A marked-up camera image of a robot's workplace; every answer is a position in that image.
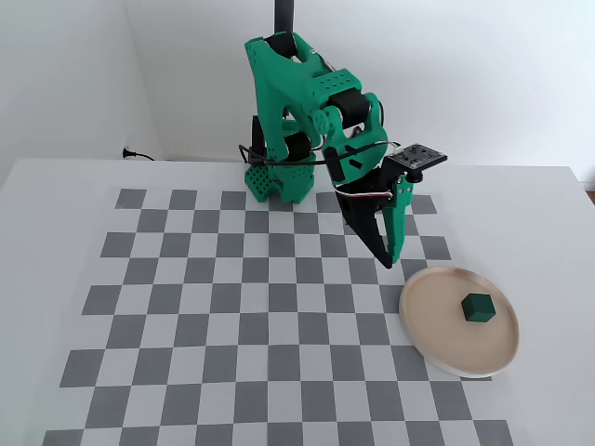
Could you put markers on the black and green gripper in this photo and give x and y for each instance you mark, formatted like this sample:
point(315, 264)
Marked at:
point(362, 210)

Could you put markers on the dark green dice cube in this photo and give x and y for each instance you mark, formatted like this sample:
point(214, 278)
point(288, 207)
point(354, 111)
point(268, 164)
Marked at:
point(478, 309)

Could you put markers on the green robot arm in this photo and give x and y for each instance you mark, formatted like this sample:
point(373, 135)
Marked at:
point(288, 93)

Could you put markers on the beige round plate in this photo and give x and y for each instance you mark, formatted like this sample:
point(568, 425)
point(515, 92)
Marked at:
point(441, 334)

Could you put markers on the grey white checkerboard mat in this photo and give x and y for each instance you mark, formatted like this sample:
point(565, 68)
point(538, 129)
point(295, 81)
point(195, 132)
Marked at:
point(232, 353)

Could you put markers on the black vertical pole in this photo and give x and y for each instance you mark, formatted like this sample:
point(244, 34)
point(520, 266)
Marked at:
point(285, 16)

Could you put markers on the black wrist camera board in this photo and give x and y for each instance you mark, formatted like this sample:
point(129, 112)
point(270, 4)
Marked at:
point(418, 155)

